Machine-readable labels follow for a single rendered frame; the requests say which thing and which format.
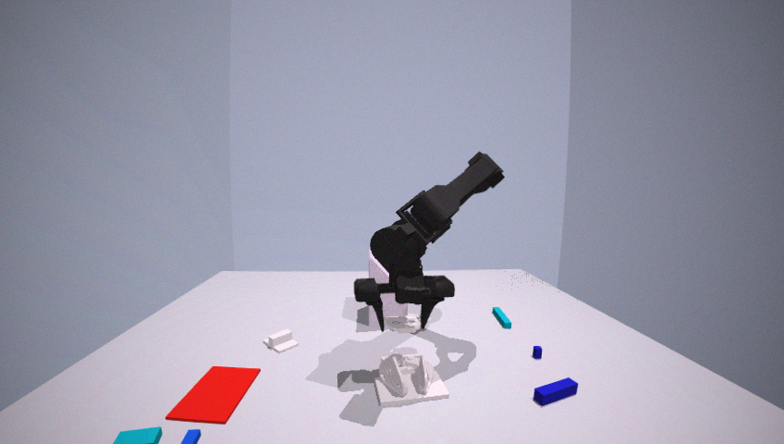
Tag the teal flat block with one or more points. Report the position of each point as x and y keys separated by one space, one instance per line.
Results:
x=140 y=436

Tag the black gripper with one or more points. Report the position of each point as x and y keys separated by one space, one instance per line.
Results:
x=366 y=290

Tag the red flat plate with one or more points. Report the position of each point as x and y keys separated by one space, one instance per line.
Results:
x=215 y=397

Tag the blue long bar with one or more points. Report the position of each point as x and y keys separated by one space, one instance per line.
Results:
x=192 y=437

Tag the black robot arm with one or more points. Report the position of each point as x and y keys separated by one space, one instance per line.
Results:
x=431 y=213

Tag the teal rectangular bar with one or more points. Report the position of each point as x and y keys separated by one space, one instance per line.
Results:
x=501 y=317

